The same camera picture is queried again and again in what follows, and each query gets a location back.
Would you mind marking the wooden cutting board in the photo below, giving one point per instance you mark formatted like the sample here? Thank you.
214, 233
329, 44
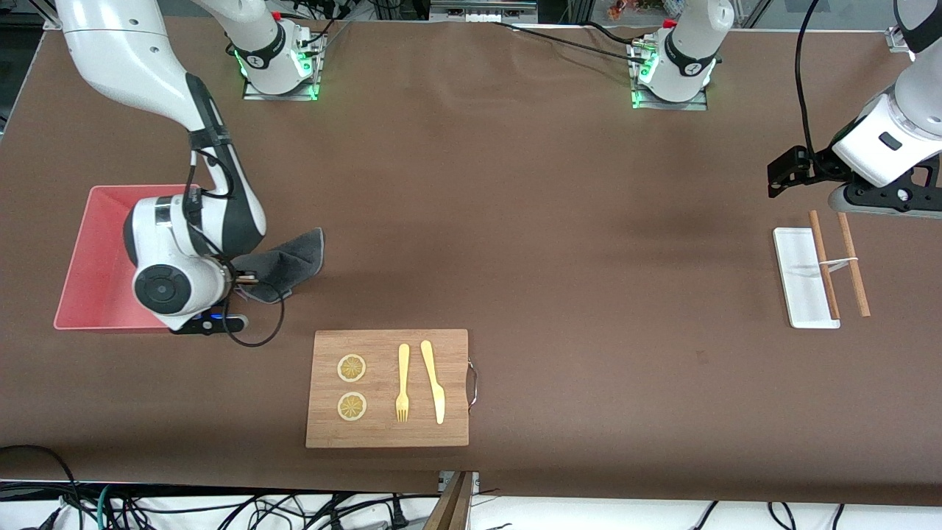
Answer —
383, 434

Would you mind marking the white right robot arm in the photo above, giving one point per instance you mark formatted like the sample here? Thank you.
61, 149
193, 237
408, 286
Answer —
118, 51

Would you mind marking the white rubber band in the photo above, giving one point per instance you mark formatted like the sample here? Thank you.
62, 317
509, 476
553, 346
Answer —
839, 261

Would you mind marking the white rectangular tray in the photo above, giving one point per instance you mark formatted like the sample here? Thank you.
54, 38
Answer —
798, 287

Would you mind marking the wooden dowel rod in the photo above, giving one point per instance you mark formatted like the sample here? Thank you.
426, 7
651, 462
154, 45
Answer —
846, 235
817, 235

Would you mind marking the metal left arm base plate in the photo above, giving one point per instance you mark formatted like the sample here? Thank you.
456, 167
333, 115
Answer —
695, 105

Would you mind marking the small aluminium bracket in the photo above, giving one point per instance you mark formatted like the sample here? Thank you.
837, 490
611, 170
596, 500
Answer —
475, 482

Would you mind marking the grey electronics box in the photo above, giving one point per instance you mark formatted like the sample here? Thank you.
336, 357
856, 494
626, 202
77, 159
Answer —
478, 11

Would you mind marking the aluminium frame profile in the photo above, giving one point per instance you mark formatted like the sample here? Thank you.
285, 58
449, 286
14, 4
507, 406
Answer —
894, 38

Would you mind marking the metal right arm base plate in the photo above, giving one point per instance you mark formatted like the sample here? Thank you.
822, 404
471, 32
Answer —
254, 96

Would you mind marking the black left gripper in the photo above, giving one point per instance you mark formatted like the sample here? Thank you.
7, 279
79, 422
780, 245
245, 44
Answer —
819, 165

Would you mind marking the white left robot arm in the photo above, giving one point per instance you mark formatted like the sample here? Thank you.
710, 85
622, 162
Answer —
692, 44

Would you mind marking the yellow plastic fork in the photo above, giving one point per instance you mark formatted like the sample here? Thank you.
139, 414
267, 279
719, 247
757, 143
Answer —
403, 368

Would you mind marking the red and grey cloth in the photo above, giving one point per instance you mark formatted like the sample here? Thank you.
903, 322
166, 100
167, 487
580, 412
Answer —
294, 258

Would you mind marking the brown wooden beam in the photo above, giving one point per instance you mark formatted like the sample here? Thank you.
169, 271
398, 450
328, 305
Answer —
450, 511

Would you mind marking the yellow plastic knife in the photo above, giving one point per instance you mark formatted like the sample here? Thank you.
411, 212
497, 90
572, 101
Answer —
434, 383

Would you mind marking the pink plastic bin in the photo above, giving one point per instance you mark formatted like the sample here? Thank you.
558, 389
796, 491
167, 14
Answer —
96, 250

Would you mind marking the lemon slice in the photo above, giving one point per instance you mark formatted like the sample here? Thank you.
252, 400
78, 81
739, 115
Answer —
351, 368
352, 407

